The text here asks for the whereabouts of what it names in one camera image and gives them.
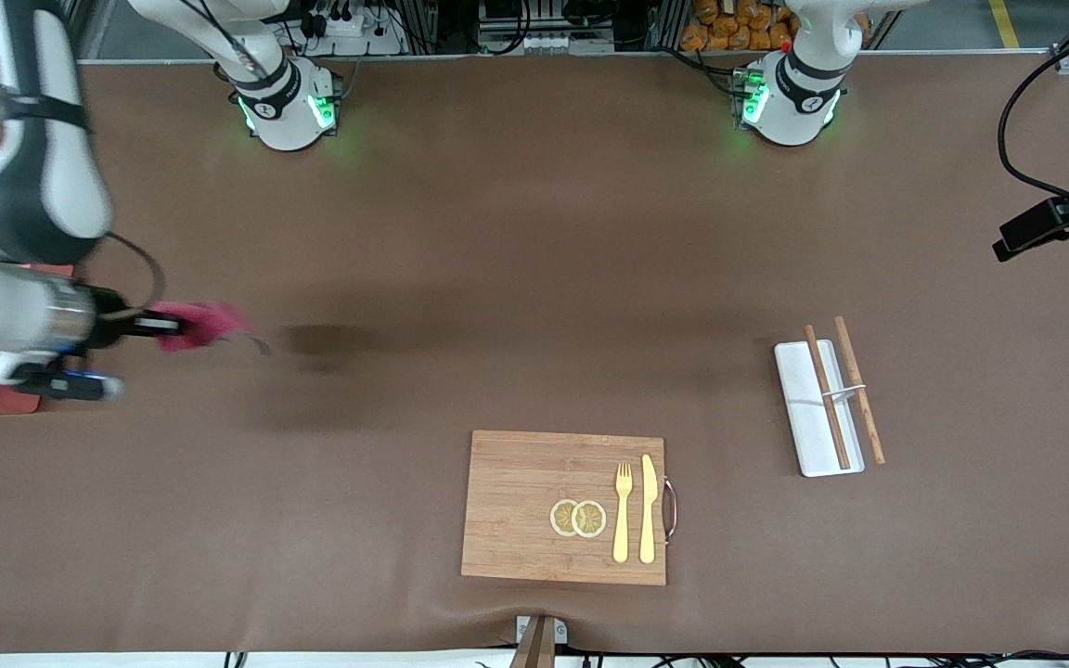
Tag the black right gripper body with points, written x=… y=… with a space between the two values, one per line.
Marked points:
x=109 y=315

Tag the red cloth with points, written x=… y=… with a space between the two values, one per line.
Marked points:
x=205 y=325

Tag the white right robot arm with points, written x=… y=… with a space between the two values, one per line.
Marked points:
x=43 y=186

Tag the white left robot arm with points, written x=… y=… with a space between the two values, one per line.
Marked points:
x=790 y=111

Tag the white rectangular tray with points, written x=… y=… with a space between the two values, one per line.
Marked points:
x=804 y=417

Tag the brown table mat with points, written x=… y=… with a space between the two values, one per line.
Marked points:
x=497 y=278

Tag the white power strip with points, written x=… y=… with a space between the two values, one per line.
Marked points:
x=349 y=26

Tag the pile of orange items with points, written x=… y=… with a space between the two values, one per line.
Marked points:
x=739 y=26

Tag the wooden cutting board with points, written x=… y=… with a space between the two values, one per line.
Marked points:
x=516 y=501

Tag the lemon slice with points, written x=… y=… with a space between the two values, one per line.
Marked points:
x=591 y=519
x=560 y=518

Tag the yellow knife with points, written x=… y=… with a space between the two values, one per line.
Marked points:
x=648 y=510

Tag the yellow fork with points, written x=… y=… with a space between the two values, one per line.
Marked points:
x=622 y=529

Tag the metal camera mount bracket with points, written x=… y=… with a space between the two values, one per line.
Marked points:
x=539 y=640

